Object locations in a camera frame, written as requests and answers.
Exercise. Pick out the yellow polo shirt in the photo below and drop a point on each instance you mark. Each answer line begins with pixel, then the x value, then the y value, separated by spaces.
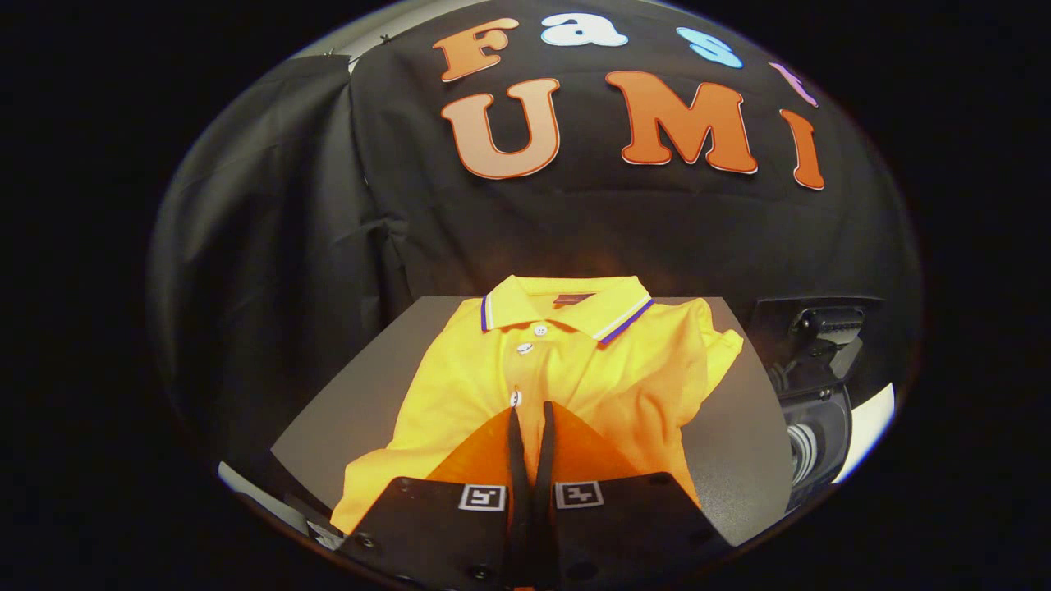
pixel 575 369

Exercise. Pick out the grey stand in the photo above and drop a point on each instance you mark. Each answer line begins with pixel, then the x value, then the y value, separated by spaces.
pixel 739 460

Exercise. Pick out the white board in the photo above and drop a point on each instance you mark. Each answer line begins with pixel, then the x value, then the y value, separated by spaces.
pixel 870 427

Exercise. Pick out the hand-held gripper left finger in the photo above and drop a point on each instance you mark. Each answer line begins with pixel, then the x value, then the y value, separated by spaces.
pixel 517 492

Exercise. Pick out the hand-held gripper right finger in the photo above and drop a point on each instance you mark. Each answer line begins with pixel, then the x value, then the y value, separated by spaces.
pixel 543 492

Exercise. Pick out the black backdrop cloth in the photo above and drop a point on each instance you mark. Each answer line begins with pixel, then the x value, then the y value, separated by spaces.
pixel 575 230

